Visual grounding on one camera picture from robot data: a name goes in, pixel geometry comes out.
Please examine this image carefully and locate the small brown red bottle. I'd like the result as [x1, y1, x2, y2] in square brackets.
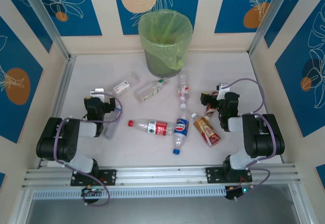
[204, 106, 216, 120]

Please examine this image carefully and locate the small bottle white orange label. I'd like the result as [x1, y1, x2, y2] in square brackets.
[113, 72, 140, 97]

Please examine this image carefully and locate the clear bottle white cap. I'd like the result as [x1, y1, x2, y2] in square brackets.
[177, 69, 191, 110]

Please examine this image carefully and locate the clear bottle pale blue label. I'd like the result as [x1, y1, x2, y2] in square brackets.
[103, 108, 123, 141]

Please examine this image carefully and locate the yellow red tea bottle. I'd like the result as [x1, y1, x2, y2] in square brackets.
[190, 112, 221, 148]

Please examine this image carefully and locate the grey waste bin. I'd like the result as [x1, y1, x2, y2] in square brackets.
[144, 46, 188, 79]

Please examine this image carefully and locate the trash bin with green bag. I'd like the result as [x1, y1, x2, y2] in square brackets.
[138, 9, 193, 70]

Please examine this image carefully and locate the blue label bottle blue cap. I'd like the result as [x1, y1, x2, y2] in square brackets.
[172, 108, 191, 155]

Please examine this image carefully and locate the clear bottle green cap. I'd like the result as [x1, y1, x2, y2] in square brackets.
[134, 77, 170, 103]

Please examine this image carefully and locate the large clear bottle red cap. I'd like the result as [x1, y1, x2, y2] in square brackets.
[127, 118, 176, 137]

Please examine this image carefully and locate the small controller board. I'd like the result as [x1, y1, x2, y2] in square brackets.
[80, 186, 104, 197]
[224, 185, 252, 201]

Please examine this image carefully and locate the grey metal panel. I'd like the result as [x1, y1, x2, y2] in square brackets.
[25, 185, 304, 224]

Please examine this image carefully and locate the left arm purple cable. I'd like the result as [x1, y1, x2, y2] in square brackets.
[54, 91, 124, 207]

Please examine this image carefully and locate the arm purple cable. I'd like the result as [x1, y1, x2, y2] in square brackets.
[223, 78, 279, 202]
[54, 91, 124, 207]

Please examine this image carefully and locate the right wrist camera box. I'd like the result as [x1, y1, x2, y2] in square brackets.
[216, 82, 231, 92]

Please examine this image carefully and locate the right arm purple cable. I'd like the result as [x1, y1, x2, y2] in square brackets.
[223, 78, 279, 202]

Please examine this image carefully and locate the aluminium side rail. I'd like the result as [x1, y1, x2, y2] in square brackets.
[248, 52, 287, 165]
[38, 55, 77, 169]

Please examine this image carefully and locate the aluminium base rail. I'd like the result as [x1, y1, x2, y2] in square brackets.
[22, 162, 303, 188]

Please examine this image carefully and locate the aluminium frame post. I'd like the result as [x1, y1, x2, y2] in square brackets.
[18, 0, 77, 62]
[248, 0, 293, 56]

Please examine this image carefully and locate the slotted grey cable duct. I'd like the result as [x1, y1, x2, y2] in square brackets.
[31, 185, 227, 201]

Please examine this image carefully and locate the aluminium frame bar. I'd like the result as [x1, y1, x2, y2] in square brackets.
[9, 187, 35, 224]
[288, 183, 314, 224]

